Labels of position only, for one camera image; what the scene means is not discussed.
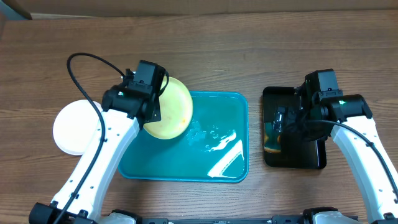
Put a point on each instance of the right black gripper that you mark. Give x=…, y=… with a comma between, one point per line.
x=292, y=114

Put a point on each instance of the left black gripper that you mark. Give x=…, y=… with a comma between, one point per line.
x=158, y=117

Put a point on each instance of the green rimmed plate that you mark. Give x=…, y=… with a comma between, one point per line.
x=176, y=111

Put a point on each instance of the green and yellow sponge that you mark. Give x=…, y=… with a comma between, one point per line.
x=272, y=134

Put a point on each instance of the white plate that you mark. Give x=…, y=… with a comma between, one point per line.
x=74, y=127

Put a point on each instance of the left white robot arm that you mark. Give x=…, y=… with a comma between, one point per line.
x=99, y=133

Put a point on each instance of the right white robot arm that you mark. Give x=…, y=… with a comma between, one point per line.
x=348, y=121

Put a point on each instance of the black water tray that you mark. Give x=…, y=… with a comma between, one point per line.
x=294, y=152

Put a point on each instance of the teal plastic tray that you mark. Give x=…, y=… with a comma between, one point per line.
x=214, y=147

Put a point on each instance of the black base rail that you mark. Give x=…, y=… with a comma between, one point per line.
x=121, y=216

